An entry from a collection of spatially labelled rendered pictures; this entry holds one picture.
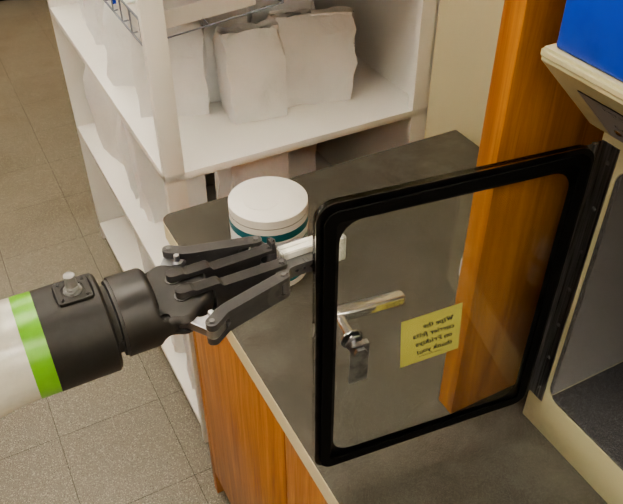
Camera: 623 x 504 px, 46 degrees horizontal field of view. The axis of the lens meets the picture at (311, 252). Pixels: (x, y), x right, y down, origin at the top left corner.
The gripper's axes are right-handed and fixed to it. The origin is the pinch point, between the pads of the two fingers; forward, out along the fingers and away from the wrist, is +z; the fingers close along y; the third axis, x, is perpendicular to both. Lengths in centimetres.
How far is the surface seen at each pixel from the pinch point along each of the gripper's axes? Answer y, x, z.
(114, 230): 179, 123, 11
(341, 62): 90, 28, 56
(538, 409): -8.5, 33.4, 30.7
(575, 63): -10.1, -20.1, 19.4
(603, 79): -13.3, -20.0, 19.4
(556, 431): -12.2, 33.9, 30.7
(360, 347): -5.5, 10.1, 3.0
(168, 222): 60, 37, 2
